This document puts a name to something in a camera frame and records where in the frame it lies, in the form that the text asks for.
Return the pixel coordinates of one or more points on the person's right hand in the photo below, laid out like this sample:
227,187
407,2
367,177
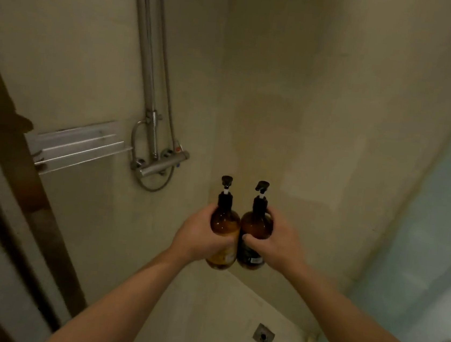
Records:
281,248

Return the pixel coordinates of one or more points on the person's left hand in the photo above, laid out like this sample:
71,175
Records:
195,238

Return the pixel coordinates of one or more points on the clear acrylic shower shelf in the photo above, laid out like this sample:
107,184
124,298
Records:
78,144

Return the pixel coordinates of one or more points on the person's right forearm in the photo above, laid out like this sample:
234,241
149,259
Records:
361,334

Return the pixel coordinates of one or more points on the person's left forearm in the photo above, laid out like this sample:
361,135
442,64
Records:
120,307

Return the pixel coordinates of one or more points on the chrome shower mixer valve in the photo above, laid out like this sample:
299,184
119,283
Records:
161,165

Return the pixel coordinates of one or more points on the square shower floor drain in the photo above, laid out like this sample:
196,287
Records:
263,336

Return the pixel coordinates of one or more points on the chrome shower mixer and pipes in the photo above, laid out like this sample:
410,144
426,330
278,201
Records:
166,89

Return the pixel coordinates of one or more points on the chrome shower riser pipe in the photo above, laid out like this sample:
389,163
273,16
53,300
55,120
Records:
148,46

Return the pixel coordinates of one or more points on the brown wooden door frame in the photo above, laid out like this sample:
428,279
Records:
26,178

